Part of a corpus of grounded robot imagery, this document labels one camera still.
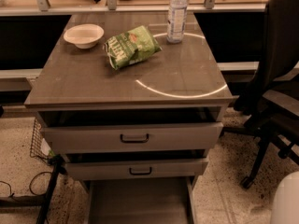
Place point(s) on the black office chair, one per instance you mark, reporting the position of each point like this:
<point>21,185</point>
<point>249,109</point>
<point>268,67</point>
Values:
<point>272,107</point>

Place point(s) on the green chip bag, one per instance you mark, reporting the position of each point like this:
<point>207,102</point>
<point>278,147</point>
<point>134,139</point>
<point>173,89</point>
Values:
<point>131,47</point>

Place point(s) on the wire mesh basket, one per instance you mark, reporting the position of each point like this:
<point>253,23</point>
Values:
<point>39,148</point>

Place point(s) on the grey drawer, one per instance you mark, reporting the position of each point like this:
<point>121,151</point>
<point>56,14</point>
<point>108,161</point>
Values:
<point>127,165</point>
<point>141,201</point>
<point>132,130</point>

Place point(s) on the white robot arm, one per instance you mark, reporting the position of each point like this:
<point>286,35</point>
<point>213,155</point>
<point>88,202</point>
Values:
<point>285,209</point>

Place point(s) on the black stand leg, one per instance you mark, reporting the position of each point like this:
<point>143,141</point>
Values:
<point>42,200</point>

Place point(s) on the grey drawer cabinet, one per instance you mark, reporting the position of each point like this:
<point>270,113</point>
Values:
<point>183,75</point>

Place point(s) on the white bowl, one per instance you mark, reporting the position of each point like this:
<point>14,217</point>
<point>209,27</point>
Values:
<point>84,36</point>

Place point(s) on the clear plastic water bottle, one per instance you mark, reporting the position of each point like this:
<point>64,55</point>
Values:
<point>176,18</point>

